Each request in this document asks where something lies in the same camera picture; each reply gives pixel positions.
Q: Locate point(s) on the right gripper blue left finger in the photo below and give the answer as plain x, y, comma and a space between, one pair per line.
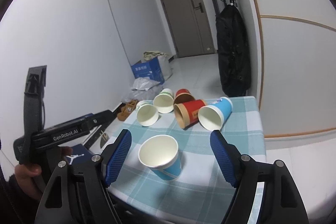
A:
114, 156

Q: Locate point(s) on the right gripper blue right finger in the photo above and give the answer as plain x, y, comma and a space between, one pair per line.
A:
222, 151

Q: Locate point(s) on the blue cartoon paper cup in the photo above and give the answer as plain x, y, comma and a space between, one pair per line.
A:
160, 154
213, 116

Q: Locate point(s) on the green white paper cup left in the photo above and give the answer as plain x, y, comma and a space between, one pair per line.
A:
146, 113

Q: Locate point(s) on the green white paper cup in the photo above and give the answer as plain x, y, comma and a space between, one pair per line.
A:
164, 101
146, 113

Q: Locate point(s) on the red paper cup front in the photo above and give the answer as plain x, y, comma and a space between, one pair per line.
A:
186, 113

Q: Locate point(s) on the red paper cup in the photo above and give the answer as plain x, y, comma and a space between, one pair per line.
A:
183, 95
186, 113

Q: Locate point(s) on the green white paper cup right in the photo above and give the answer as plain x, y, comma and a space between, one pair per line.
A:
164, 101

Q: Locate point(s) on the red paper cup rear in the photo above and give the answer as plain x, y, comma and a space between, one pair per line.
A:
183, 95

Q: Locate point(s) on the left hand of person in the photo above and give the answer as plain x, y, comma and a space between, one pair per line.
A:
25, 174

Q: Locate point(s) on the tan suede shoes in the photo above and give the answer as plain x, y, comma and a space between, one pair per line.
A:
127, 110

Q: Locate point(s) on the navy Jordan shoe box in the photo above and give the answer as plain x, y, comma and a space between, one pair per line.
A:
76, 154

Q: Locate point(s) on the teal plaid tablecloth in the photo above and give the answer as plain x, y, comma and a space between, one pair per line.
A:
200, 194

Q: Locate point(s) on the grey plastic mailer bags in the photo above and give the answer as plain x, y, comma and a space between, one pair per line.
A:
143, 89

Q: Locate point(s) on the blue cardboard box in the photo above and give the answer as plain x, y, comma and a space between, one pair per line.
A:
150, 70

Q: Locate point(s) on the white sack with beige cloth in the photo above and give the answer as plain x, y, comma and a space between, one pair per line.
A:
163, 60

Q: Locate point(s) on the black jacket hanging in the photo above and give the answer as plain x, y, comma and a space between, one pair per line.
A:
233, 53

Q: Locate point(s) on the grey brown door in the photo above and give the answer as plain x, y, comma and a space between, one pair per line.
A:
189, 27

